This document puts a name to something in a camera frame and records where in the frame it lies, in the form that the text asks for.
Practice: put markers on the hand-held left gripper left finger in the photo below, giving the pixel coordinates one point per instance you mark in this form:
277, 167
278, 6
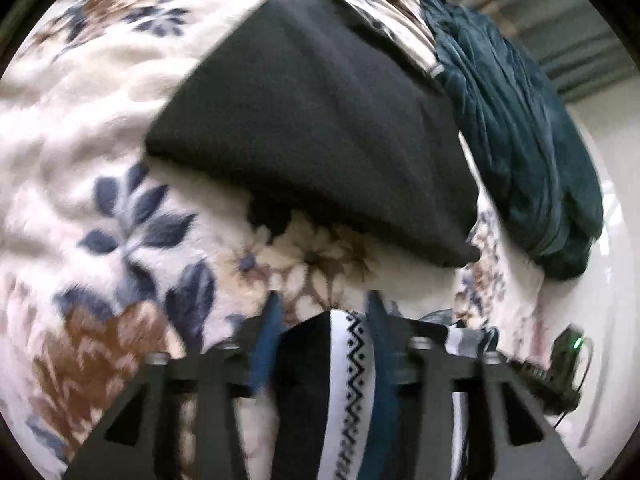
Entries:
267, 342

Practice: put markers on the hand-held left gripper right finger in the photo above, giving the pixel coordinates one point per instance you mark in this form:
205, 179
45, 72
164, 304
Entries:
381, 332

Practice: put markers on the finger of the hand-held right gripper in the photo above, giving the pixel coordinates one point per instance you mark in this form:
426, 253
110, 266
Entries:
531, 374

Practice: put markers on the black teal white patterned sweater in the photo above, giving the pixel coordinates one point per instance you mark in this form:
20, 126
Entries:
345, 390

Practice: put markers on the black folded garment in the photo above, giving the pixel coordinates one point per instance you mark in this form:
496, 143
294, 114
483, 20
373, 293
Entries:
320, 125

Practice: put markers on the dark green velvet cloth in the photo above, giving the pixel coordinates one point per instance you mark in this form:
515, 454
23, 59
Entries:
515, 135

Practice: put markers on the floral plush blanket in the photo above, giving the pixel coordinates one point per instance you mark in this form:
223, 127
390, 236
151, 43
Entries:
90, 160

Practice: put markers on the grey-green curtain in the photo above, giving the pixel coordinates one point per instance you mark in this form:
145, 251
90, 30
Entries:
550, 30

